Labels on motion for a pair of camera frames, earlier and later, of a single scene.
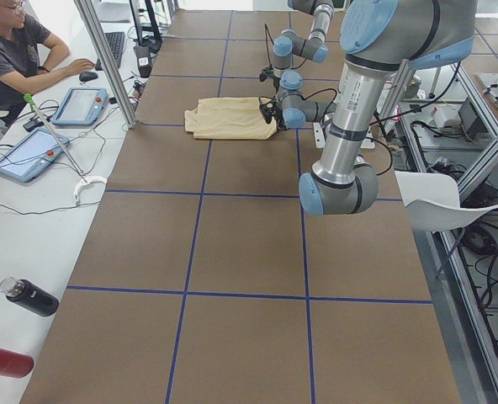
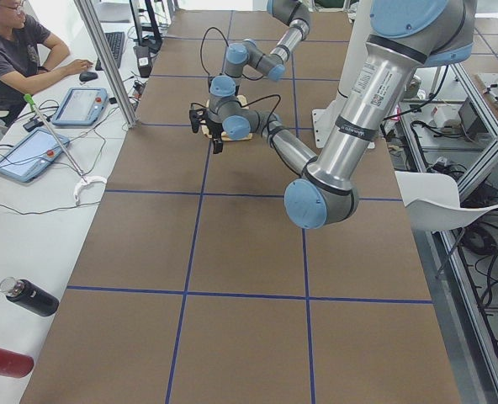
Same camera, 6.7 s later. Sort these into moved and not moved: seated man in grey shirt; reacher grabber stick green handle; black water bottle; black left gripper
Moved: black left gripper
Not moved: reacher grabber stick green handle; seated man in grey shirt; black water bottle
